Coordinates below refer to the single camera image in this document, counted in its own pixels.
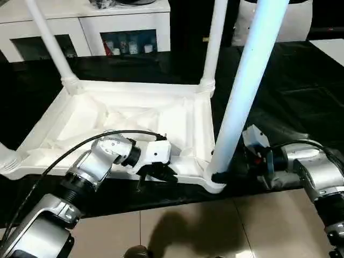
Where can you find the white glass-door cabinet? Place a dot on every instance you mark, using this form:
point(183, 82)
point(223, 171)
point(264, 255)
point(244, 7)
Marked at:
point(64, 24)

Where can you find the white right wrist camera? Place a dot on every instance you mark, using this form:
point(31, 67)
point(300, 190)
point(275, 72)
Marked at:
point(255, 137)

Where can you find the black robot foot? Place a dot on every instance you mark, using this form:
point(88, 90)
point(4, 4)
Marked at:
point(137, 252)

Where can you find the grey carry case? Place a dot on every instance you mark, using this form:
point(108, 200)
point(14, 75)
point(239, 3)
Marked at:
point(123, 3)

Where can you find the white plastic table top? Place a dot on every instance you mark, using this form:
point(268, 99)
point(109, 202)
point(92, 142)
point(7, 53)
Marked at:
point(134, 107)

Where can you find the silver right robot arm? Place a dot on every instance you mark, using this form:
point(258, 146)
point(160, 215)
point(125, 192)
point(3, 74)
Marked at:
point(317, 172)

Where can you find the black tall cabinet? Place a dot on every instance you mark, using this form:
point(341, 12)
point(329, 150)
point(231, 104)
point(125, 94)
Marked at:
point(188, 24)

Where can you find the white plastic table leg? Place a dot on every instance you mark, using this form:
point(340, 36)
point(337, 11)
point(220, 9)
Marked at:
point(51, 43)
point(247, 80)
point(8, 158)
point(214, 43)

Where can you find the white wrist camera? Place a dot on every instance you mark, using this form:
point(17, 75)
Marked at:
point(255, 137)
point(156, 151)

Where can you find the white flat sheet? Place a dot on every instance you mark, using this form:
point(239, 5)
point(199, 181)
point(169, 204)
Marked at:
point(329, 51)

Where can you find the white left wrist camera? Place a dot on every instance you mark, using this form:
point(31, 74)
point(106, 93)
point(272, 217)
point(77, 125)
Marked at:
point(156, 151)

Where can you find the black table mat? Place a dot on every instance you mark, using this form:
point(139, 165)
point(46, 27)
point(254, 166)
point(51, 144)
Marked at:
point(295, 91)

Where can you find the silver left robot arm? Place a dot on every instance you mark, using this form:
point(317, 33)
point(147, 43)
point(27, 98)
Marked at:
point(86, 172)

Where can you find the light grey cushion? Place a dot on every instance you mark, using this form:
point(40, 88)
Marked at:
point(298, 21)

